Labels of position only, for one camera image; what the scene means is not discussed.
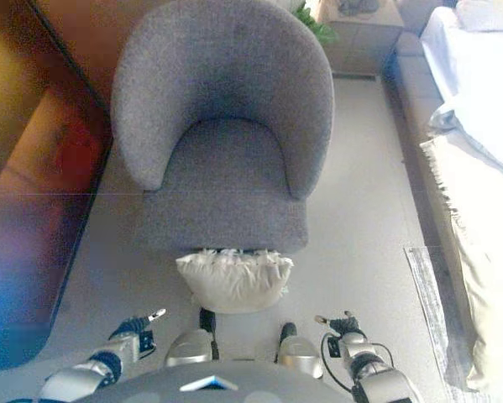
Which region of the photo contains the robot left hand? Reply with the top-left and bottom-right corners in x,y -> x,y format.
107,308 -> 167,339

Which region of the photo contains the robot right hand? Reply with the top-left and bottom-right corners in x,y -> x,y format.
314,310 -> 366,339

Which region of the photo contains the cream fringed cushion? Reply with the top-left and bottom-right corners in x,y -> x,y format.
175,247 -> 295,315

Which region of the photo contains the silver robot right leg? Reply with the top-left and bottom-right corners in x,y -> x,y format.
275,322 -> 324,379

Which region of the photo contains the silver robot leg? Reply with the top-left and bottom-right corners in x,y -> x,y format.
165,308 -> 221,369
275,322 -> 324,379

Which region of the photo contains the silver robot left leg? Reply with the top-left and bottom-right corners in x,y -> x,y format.
165,308 -> 221,369

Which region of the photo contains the grey robot torso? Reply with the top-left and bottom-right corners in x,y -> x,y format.
76,359 -> 361,403

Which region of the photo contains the grey patterned rug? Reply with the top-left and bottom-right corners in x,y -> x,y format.
403,246 -> 503,403

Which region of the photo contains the cream fringed blanket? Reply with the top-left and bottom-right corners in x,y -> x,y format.
418,136 -> 503,394

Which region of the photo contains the glossy brown wardrobe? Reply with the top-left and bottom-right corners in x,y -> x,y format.
0,0 -> 113,373

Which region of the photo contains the grey fabric armchair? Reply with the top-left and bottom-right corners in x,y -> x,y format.
110,0 -> 335,253

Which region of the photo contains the white duvet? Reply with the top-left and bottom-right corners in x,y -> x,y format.
418,6 -> 503,181

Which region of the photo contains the beige nightstand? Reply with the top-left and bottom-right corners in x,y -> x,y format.
313,0 -> 405,79

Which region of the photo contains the green plant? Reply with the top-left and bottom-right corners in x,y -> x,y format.
291,0 -> 339,46

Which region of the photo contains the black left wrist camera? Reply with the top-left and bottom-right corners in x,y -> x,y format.
138,330 -> 157,358

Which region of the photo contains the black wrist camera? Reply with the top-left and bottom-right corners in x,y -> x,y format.
326,333 -> 343,359
138,330 -> 157,358

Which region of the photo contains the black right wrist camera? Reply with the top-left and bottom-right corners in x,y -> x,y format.
326,333 -> 343,359

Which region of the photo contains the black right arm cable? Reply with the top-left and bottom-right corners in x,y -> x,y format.
320,333 -> 397,394

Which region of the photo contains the beige upholstered bed frame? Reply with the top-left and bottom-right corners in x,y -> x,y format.
383,0 -> 503,391

